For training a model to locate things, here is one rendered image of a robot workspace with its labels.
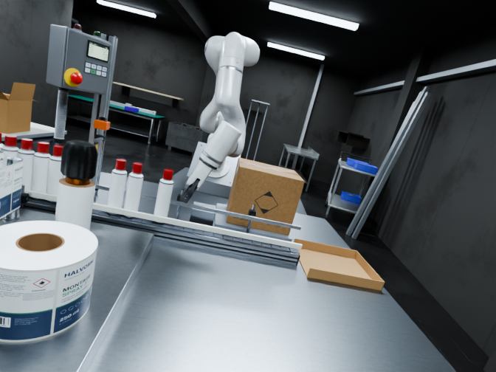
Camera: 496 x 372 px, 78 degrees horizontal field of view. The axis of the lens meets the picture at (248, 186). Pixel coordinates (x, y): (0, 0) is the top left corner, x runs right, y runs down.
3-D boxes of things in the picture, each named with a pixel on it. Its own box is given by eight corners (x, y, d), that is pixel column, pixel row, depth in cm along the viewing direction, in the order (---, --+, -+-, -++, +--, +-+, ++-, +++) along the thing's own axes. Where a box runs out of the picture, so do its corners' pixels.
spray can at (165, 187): (150, 222, 115) (160, 170, 110) (153, 217, 120) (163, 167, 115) (164, 224, 116) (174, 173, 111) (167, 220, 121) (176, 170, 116)
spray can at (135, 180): (120, 216, 113) (128, 163, 108) (125, 212, 118) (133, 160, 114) (134, 219, 114) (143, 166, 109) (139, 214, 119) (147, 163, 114)
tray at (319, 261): (306, 277, 113) (310, 268, 113) (292, 246, 139) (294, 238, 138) (381, 291, 117) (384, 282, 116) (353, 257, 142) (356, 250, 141)
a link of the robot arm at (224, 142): (213, 153, 118) (198, 147, 110) (232, 124, 116) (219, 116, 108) (227, 164, 115) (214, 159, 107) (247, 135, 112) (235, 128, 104)
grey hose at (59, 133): (51, 142, 115) (56, 84, 110) (56, 140, 119) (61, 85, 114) (60, 143, 116) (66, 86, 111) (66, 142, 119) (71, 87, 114)
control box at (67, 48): (45, 82, 106) (49, 23, 102) (91, 91, 121) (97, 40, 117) (61, 87, 102) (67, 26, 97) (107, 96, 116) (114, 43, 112)
